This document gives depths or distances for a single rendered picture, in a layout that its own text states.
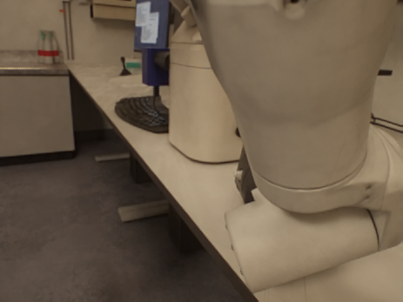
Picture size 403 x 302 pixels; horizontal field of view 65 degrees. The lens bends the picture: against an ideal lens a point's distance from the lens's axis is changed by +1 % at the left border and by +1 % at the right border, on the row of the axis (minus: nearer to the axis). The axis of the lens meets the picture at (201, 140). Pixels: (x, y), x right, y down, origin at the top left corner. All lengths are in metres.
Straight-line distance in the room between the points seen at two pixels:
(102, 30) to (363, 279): 3.05
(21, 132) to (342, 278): 2.51
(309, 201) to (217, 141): 0.43
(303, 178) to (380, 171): 0.05
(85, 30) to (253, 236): 3.05
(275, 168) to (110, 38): 3.12
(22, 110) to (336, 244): 2.53
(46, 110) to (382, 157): 2.55
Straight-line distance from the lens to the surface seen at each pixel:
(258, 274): 0.24
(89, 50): 3.22
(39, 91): 2.63
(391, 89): 1.23
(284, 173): 0.16
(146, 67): 0.79
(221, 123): 0.59
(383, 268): 0.42
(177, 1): 0.66
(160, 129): 0.82
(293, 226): 0.24
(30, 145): 2.72
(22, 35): 3.20
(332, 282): 0.38
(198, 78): 0.58
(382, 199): 0.20
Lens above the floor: 0.98
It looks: 17 degrees down
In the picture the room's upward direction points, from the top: 3 degrees clockwise
